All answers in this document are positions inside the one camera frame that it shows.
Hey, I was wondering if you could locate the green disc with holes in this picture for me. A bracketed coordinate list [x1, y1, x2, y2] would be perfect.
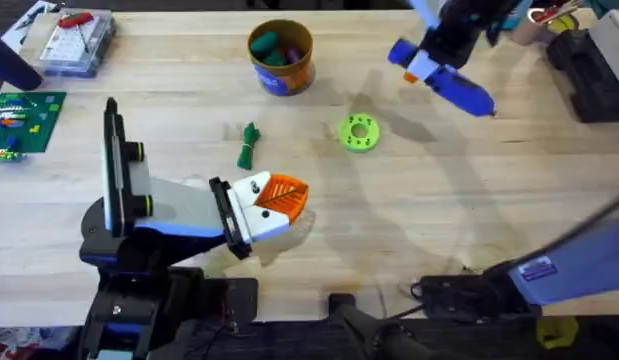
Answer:
[338, 113, 382, 154]

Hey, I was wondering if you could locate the left wrist upright plate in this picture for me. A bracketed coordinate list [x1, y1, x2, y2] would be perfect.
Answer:
[102, 97, 127, 237]

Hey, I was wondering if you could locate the dark blue cylinder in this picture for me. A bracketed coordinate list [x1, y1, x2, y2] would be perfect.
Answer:
[0, 34, 44, 92]

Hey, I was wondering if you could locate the colourful cloth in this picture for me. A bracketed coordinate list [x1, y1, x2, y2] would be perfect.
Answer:
[0, 326, 83, 360]

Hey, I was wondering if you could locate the black rail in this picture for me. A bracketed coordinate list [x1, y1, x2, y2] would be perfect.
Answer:
[153, 293, 619, 360]

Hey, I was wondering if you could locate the green vegetable toy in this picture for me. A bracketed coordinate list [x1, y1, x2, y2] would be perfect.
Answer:
[236, 121, 262, 171]

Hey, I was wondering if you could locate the brown tub with toys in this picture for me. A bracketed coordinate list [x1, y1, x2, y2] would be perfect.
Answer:
[247, 18, 317, 97]

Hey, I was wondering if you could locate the clear plastic box with tools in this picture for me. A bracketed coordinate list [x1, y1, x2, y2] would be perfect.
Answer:
[37, 8, 116, 79]

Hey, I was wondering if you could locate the tape roll with scissors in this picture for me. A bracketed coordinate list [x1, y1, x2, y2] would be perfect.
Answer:
[510, 0, 581, 47]

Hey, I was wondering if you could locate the black cable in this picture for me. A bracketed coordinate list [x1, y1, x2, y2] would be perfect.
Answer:
[377, 279, 426, 321]

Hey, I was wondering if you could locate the green board with blocks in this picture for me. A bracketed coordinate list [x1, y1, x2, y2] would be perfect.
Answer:
[0, 91, 68, 163]

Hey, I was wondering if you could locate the black box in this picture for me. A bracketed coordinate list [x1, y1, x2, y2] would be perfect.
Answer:
[545, 28, 619, 124]

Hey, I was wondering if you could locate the yellow object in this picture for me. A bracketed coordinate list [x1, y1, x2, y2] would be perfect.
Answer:
[535, 315, 581, 350]

